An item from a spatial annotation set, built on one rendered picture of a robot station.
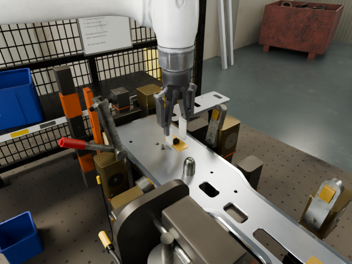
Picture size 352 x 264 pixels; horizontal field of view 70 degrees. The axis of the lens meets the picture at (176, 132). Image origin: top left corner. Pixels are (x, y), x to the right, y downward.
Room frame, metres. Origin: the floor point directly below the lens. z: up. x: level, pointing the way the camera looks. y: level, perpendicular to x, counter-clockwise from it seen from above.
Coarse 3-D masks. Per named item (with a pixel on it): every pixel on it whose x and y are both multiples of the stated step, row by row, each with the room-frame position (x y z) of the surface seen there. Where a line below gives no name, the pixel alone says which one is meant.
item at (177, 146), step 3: (174, 135) 0.66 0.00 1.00; (165, 138) 0.64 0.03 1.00; (174, 138) 0.63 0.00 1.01; (177, 138) 0.63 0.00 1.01; (174, 141) 0.62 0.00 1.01; (177, 141) 0.62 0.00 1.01; (180, 141) 0.63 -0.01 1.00; (174, 144) 0.61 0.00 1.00; (177, 144) 0.61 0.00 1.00; (180, 144) 0.61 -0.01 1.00; (183, 144) 0.61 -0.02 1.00; (174, 147) 0.60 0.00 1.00; (177, 147) 0.60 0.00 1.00; (180, 147) 0.60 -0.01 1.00; (183, 147) 0.60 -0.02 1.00; (186, 147) 0.60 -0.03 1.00; (180, 150) 0.58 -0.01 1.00
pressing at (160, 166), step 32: (128, 128) 0.71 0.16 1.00; (160, 128) 0.71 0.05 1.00; (128, 160) 0.55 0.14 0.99; (160, 160) 0.54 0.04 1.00; (224, 160) 0.55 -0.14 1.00; (192, 192) 0.42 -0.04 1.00; (224, 192) 0.42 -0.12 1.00; (256, 192) 0.43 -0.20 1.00; (224, 224) 0.33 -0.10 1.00; (256, 224) 0.33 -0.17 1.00; (288, 224) 0.33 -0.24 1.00; (256, 256) 0.26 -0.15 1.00; (320, 256) 0.26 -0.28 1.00
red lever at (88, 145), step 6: (66, 138) 0.44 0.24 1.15; (60, 144) 0.43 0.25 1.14; (66, 144) 0.43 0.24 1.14; (72, 144) 0.44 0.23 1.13; (78, 144) 0.45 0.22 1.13; (84, 144) 0.46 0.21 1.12; (90, 144) 0.47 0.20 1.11; (96, 144) 0.48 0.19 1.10; (102, 144) 0.50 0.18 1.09; (102, 150) 0.48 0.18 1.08; (108, 150) 0.49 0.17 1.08
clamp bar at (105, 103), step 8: (112, 96) 0.51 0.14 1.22; (96, 104) 0.48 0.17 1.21; (104, 104) 0.49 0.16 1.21; (104, 112) 0.48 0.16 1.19; (104, 120) 0.48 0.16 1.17; (112, 120) 0.49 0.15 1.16; (104, 128) 0.50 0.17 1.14; (112, 128) 0.49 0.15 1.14; (112, 136) 0.49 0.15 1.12; (112, 144) 0.49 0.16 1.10; (120, 144) 0.50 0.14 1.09
